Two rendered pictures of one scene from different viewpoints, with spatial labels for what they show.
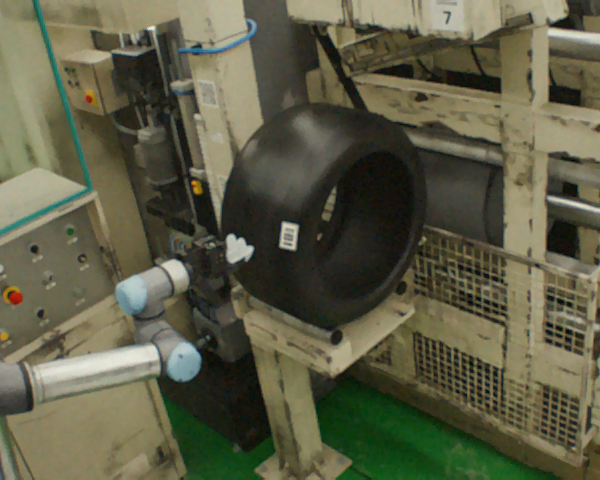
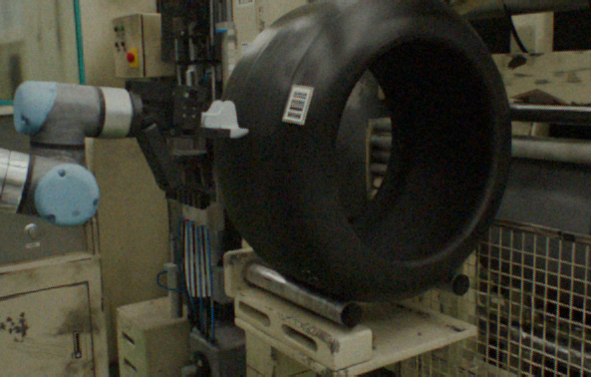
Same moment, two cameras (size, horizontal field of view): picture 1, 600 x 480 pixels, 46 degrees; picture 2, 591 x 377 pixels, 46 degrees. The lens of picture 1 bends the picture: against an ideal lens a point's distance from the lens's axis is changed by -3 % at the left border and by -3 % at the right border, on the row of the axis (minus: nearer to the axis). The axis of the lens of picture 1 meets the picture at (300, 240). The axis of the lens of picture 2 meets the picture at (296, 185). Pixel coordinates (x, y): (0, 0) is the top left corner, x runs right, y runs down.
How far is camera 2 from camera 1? 0.88 m
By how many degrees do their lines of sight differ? 21
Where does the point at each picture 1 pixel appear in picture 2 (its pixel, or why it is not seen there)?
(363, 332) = (396, 339)
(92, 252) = not seen: hidden behind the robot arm
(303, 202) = (327, 63)
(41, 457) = not seen: outside the picture
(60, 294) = (7, 224)
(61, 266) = not seen: hidden behind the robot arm
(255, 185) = (269, 51)
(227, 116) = (262, 14)
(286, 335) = (282, 314)
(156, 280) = (78, 92)
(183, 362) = (64, 186)
